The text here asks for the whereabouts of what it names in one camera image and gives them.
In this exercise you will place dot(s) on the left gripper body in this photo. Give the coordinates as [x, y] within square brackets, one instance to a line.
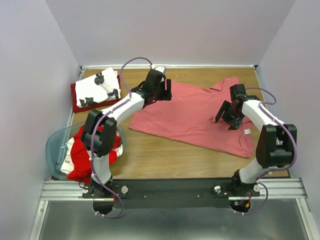
[156, 91]

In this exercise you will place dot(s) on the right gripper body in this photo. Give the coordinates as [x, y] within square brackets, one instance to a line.
[234, 118]

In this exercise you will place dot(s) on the pink polo shirt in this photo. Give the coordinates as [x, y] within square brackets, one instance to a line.
[189, 117]

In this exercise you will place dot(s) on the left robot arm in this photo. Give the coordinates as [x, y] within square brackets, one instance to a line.
[99, 132]

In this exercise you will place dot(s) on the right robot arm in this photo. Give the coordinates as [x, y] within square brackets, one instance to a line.
[275, 151]

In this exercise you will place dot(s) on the folded white printed t-shirt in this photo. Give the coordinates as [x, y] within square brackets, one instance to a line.
[101, 79]

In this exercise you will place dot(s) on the folded dark red t-shirt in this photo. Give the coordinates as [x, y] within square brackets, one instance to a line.
[86, 95]

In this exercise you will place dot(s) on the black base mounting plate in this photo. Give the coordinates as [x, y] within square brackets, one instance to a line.
[168, 193]

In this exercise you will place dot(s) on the red and white t-shirt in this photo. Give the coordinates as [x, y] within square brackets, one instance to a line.
[76, 164]

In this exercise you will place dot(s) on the clear plastic basket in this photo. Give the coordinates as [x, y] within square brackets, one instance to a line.
[56, 149]

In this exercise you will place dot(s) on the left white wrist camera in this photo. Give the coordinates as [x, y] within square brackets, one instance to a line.
[161, 69]

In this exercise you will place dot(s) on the aluminium frame rail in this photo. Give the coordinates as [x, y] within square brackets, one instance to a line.
[278, 188]

